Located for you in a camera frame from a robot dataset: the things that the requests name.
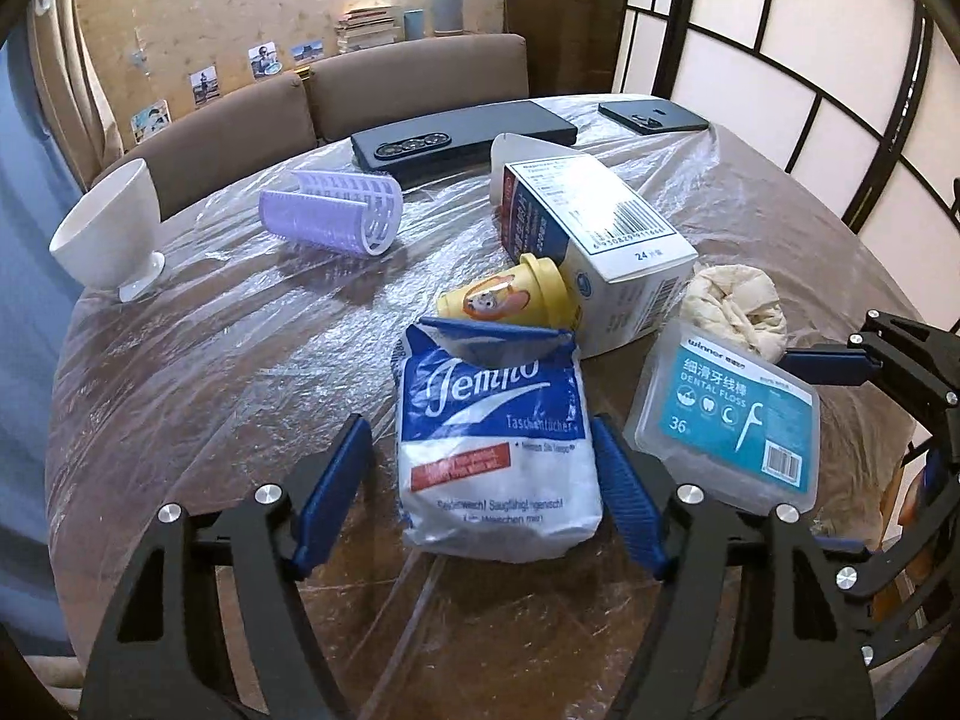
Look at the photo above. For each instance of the photo card on wall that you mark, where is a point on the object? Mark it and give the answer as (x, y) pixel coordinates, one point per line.
(150, 120)
(264, 61)
(204, 85)
(307, 52)

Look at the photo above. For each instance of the large grey cylinder speaker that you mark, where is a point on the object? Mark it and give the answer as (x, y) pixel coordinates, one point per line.
(447, 17)

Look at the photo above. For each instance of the blue white tissue pack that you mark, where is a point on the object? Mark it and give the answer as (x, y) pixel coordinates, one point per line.
(494, 456)

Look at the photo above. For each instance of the blue curtain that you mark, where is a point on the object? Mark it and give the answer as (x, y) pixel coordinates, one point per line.
(37, 299)

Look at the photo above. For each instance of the white footed bowl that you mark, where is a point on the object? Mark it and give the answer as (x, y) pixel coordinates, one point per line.
(109, 239)

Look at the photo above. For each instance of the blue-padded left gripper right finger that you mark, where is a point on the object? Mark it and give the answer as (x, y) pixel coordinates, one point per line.
(748, 622)

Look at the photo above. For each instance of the yellow cartoon paper cup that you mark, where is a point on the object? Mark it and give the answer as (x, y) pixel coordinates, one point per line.
(531, 293)

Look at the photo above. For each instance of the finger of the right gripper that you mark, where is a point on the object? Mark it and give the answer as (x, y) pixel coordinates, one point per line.
(872, 607)
(914, 364)

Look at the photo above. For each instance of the black smartphone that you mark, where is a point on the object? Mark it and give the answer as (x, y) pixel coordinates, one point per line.
(653, 116)

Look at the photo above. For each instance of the stack of books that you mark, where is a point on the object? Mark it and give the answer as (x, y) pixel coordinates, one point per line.
(365, 28)

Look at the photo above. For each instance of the dental floss plastic box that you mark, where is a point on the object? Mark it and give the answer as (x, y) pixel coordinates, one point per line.
(721, 417)

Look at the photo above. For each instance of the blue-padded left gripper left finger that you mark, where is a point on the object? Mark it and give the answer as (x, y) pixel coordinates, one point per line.
(207, 620)

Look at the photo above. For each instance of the dark wooden cabinet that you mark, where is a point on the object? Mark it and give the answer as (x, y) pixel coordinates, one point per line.
(572, 45)

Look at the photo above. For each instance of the black rectangular case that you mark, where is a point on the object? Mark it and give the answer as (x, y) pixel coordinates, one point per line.
(454, 138)

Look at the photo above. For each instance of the purple plastic hair roller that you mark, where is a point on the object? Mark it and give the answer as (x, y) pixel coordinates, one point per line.
(348, 213)

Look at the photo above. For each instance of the white blue carton box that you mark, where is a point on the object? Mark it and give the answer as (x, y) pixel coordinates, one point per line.
(621, 261)

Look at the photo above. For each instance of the beige paper wad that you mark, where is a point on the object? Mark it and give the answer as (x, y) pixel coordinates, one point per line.
(740, 304)

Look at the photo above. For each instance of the shoji screen divider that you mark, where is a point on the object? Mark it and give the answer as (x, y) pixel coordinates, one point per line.
(856, 99)

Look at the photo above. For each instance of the small blue-grey cylinder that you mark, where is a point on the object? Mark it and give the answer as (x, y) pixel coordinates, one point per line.
(414, 24)

